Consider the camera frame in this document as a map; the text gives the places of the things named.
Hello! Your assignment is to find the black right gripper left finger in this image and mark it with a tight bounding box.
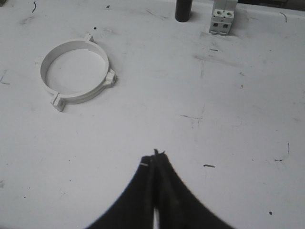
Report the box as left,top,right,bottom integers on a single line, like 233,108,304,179
89,156,155,229

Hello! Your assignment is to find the white half pipe clamp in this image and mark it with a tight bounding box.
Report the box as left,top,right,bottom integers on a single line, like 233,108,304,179
39,39,95,112

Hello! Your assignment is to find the dark brown cylindrical coupling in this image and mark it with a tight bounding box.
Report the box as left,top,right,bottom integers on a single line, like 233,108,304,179
175,0,193,22

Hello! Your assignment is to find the white circuit breaker red switch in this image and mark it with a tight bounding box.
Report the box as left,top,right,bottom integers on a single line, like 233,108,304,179
209,0,238,36

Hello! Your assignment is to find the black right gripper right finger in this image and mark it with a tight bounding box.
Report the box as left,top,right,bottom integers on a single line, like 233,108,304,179
153,149,232,229

